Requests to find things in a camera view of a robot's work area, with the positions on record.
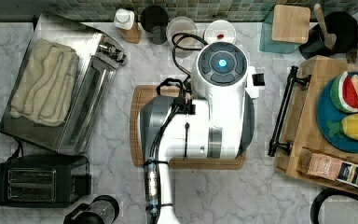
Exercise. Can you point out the wooden drawer box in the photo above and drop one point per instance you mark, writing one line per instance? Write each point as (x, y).
(300, 123)

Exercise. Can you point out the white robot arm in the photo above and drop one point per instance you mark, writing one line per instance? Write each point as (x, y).
(214, 120)

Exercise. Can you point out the wooden cutting board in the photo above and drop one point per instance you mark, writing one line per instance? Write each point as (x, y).
(142, 95)

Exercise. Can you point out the clear cereal jar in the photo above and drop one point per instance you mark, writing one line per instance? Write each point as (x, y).
(182, 25)

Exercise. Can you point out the white lidded bowl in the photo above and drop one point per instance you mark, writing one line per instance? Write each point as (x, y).
(220, 31)

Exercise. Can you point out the dark glass jar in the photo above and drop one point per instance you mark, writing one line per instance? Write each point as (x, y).
(154, 20)

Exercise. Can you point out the silver toaster oven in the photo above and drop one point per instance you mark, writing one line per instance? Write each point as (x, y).
(100, 56)

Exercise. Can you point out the white cap bottle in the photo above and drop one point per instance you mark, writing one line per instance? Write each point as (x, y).
(127, 25)

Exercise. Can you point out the black coffee grinder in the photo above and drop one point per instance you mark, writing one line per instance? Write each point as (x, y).
(103, 210)

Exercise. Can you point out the beige folded towel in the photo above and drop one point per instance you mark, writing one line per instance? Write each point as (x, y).
(44, 93)

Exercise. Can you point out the teal container with wooden lid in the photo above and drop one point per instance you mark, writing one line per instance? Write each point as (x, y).
(285, 29)

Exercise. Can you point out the blue plate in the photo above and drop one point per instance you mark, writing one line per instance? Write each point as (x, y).
(325, 111)

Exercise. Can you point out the tea bag box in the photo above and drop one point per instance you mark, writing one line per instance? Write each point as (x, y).
(328, 167)

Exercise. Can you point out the plush watermelon slice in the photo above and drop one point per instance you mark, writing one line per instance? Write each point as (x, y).
(343, 94)

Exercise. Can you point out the wooden spoon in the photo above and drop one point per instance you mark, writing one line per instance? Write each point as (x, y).
(329, 38)

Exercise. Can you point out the black curved pan edge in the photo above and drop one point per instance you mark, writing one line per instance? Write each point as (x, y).
(321, 197)

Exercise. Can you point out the black two-slot toaster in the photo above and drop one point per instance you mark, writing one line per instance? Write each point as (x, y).
(44, 181)

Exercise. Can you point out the plush yellow pineapple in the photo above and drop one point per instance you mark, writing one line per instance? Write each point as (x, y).
(347, 126)

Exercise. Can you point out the black pot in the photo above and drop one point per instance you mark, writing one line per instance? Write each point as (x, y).
(343, 25)

